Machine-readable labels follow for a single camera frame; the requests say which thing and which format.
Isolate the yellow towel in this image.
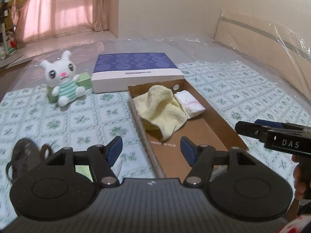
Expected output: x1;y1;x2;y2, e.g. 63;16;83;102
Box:
133;85;188;141

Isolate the pink curtain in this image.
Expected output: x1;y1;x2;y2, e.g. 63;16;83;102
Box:
12;0;110;43

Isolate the brown cardboard tray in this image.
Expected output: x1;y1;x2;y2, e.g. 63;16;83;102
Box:
128;79;248;181

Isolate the dark grey face mask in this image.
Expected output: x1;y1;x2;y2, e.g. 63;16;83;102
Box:
5;138;41;183

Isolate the white folded cloth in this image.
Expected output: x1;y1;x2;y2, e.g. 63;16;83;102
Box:
174;90;206;119

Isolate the brown scrunchie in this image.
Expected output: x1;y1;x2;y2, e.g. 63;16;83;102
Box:
39;144;54;161

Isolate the blue and white flat box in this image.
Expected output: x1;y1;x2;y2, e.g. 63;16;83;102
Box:
91;53;184;94

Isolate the wooden headboard in plastic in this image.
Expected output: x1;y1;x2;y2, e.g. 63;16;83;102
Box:
215;12;310;99

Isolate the green small box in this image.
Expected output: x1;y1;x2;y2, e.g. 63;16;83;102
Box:
47;72;92;103

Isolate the green floral tablecloth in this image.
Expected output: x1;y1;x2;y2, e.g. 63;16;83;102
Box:
1;61;310;227

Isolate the person's right hand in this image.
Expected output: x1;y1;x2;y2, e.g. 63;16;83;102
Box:
285;155;306;221

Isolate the white bunny plush toy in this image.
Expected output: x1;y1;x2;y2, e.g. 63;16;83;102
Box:
39;50;86;107

